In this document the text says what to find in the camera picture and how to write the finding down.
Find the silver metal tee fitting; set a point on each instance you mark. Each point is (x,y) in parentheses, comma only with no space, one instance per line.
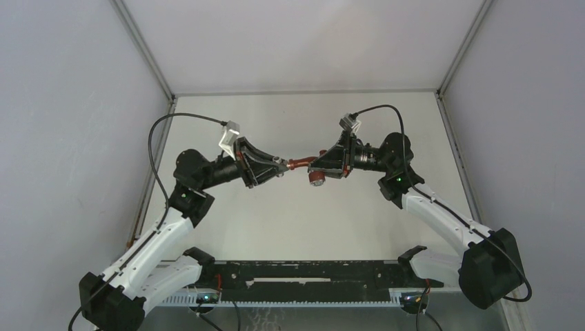
(280,166)

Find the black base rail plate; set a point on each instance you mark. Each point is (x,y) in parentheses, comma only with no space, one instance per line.
(311,280)

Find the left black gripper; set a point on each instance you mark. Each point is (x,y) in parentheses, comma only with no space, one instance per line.
(255,166)

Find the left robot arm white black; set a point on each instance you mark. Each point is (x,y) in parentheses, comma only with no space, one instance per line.
(125,292)

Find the red brown water faucet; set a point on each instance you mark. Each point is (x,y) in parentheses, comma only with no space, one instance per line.
(315,177)

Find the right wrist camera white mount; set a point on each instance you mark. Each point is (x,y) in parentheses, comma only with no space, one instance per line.
(350,124)

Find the white slotted cable duct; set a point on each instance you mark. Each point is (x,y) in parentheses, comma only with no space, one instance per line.
(208,300)

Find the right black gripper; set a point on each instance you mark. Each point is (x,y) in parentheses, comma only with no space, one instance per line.
(339,161)

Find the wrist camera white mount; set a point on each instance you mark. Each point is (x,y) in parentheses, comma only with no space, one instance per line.
(350,124)
(230,133)

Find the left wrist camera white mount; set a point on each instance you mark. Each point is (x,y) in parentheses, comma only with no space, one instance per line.
(230,133)

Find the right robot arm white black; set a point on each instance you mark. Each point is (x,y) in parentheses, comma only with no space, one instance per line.
(486,265)

